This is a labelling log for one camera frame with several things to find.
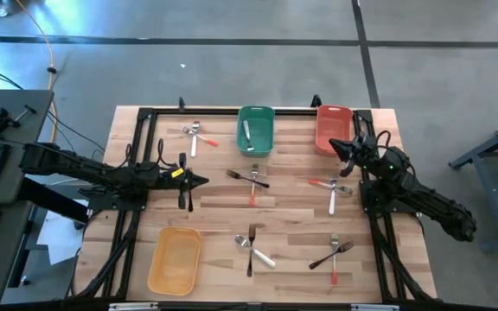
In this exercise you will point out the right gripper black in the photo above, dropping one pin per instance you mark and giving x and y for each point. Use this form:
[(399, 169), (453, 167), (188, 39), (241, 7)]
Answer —
[(363, 149)]

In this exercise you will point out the green plastic bin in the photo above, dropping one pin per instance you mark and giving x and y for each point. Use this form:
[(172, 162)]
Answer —
[(262, 129)]

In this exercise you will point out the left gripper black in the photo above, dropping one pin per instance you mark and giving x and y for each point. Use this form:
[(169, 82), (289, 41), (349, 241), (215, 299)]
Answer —
[(167, 177)]

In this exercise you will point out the yellow plastic bin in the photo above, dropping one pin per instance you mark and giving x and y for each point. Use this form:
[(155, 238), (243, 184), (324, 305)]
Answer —
[(173, 263)]

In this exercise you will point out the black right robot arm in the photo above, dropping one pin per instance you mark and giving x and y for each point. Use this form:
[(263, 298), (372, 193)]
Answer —
[(426, 198)]

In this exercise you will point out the red-orange plastic bin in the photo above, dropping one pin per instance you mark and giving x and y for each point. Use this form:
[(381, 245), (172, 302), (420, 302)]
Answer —
[(331, 123)]

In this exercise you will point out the silver bracket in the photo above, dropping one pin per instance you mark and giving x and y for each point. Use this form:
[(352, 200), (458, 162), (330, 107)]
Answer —
[(132, 306), (374, 307)]

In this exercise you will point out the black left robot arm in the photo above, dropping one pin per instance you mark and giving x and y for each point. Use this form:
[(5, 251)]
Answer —
[(80, 166)]

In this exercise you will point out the grey-blue side table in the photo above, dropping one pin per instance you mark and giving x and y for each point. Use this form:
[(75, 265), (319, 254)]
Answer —
[(487, 194)]

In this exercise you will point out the grey desk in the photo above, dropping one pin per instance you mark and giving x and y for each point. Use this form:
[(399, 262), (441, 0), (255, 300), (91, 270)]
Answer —
[(15, 129)]

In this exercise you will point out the white paper sheet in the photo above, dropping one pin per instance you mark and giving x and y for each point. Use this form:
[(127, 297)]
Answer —
[(59, 237)]

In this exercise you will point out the black table clamp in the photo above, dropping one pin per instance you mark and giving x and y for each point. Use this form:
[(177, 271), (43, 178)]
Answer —
[(182, 103), (316, 102)]

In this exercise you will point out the black aluminium table frame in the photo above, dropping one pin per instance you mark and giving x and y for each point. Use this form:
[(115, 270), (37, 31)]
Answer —
[(214, 111)]

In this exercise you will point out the black desk crossbar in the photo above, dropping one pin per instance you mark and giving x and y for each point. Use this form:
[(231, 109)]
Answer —
[(54, 201)]

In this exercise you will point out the black clamp tool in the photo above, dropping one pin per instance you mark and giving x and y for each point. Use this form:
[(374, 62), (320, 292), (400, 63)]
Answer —
[(0, 123)]

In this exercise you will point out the black fork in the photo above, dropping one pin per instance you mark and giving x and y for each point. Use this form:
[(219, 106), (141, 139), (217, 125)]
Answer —
[(322, 262), (250, 263), (253, 180), (189, 201)]

